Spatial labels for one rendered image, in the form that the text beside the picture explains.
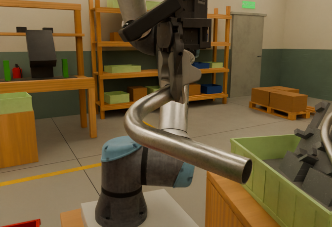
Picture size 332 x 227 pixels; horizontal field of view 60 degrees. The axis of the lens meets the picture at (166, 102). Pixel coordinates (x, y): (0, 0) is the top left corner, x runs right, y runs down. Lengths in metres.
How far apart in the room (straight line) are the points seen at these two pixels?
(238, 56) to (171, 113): 6.93
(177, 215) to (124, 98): 4.81
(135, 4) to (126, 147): 0.37
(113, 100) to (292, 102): 3.30
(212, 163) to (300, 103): 5.56
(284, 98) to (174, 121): 5.10
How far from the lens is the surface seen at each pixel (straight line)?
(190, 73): 0.53
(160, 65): 0.57
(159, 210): 0.93
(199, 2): 0.56
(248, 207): 1.18
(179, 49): 0.50
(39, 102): 5.85
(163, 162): 0.77
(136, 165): 0.78
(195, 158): 0.35
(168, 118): 0.82
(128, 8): 0.81
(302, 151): 1.31
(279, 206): 1.08
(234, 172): 0.33
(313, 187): 1.21
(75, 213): 1.03
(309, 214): 0.96
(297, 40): 8.71
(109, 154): 0.79
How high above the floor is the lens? 1.39
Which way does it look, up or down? 12 degrees down
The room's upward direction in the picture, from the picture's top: straight up
